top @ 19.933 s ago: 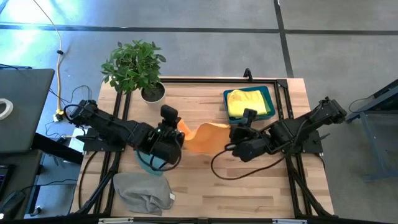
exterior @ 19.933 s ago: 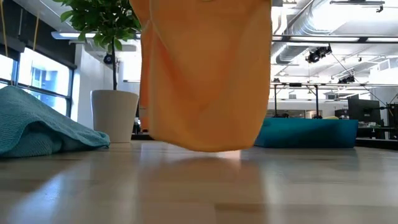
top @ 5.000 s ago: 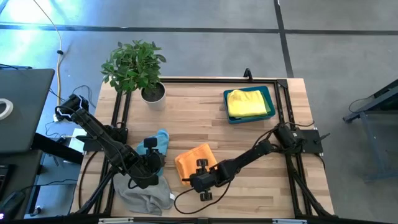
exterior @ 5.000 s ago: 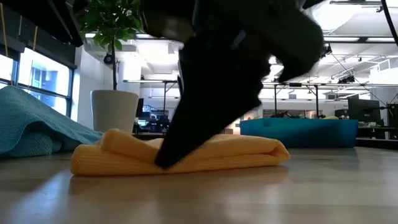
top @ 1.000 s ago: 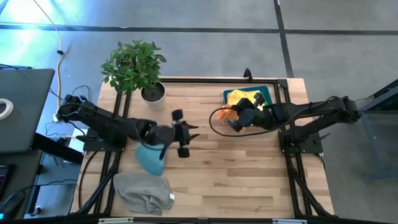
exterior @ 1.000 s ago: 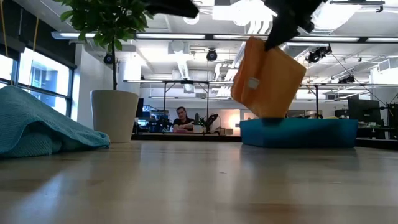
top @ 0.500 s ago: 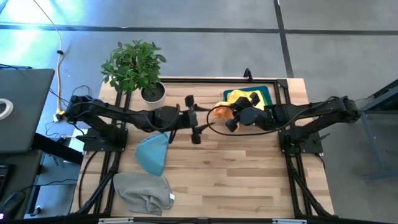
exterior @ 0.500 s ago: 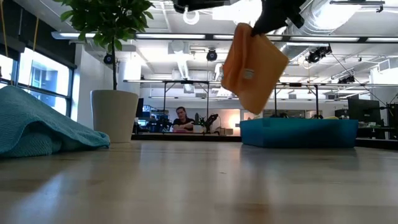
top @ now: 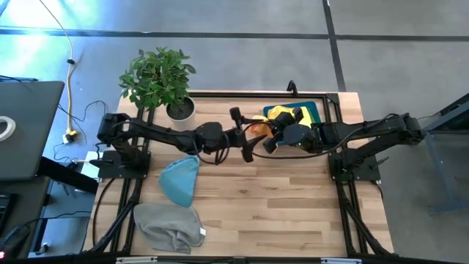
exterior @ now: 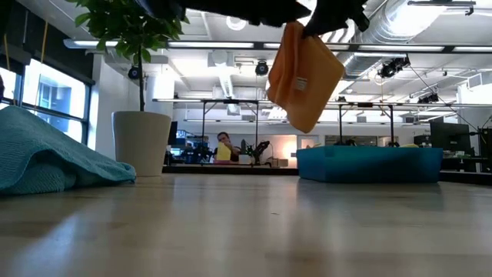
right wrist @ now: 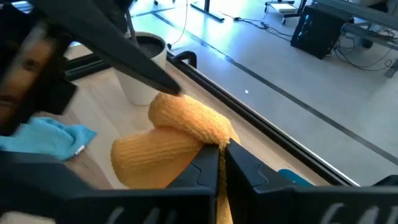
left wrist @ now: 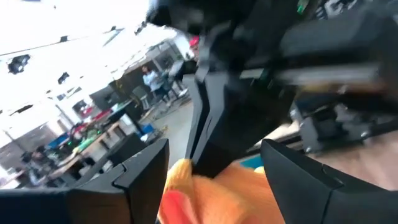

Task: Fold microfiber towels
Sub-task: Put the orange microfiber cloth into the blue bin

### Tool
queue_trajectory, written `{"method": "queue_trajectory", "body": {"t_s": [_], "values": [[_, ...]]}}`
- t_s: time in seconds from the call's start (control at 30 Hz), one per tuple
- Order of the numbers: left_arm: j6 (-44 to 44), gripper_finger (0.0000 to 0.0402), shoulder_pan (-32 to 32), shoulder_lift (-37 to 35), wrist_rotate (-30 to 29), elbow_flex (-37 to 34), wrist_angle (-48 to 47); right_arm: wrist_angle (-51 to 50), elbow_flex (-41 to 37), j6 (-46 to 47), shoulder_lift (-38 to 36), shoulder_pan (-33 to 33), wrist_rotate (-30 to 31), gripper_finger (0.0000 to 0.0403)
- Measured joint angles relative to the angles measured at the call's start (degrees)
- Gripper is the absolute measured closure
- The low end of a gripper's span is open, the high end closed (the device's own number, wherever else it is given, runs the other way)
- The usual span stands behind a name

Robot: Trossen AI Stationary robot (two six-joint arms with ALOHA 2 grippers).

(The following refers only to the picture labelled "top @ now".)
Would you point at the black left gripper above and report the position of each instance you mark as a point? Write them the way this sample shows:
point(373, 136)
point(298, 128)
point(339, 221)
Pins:
point(236, 135)

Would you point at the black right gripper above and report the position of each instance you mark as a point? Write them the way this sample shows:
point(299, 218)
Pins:
point(272, 144)

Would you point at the orange microfiber towel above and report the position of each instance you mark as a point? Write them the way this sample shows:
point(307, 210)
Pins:
point(262, 128)

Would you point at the yellow microfiber towel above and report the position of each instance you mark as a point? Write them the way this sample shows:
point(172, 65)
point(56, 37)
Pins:
point(276, 110)

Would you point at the teal microfiber towel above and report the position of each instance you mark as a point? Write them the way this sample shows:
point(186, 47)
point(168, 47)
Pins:
point(179, 181)

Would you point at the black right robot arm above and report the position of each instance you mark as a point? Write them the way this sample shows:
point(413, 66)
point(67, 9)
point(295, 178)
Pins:
point(366, 128)

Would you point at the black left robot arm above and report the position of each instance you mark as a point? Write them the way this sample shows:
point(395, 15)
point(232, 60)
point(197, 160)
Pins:
point(161, 133)

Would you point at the grey microfiber towel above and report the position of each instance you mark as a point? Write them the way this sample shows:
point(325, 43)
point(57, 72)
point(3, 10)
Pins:
point(165, 227)

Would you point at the blue plastic bin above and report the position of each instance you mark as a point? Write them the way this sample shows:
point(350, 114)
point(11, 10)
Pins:
point(311, 105)

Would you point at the white plant pot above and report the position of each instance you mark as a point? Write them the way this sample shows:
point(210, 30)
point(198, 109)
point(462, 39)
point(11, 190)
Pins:
point(185, 124)

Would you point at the green leafy plant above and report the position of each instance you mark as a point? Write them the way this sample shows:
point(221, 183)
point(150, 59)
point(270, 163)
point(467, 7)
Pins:
point(157, 78)

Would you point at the white power box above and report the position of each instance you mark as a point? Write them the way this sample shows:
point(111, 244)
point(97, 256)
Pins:
point(87, 172)

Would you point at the dark metal cart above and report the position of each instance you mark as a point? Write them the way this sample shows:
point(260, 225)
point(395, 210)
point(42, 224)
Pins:
point(459, 113)

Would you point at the white tape roll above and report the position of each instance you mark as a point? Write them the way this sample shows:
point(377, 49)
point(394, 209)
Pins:
point(12, 126)

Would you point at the black side desk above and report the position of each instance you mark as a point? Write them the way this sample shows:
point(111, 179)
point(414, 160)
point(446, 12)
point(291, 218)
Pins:
point(22, 205)

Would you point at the black keyboard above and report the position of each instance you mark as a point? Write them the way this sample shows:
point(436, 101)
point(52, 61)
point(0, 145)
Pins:
point(4, 209)

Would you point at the black computer mouse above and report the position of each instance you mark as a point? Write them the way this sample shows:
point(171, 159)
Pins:
point(14, 238)

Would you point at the black aluminium table frame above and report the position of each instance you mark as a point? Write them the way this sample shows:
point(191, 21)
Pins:
point(220, 94)

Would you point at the black camera bracket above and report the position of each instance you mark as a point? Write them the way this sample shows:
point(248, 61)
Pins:
point(292, 88)

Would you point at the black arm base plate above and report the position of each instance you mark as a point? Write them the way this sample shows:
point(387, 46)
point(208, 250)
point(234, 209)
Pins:
point(370, 174)
point(110, 170)

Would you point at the silver edge bracket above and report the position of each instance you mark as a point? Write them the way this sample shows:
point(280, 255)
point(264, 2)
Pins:
point(340, 261)
point(135, 260)

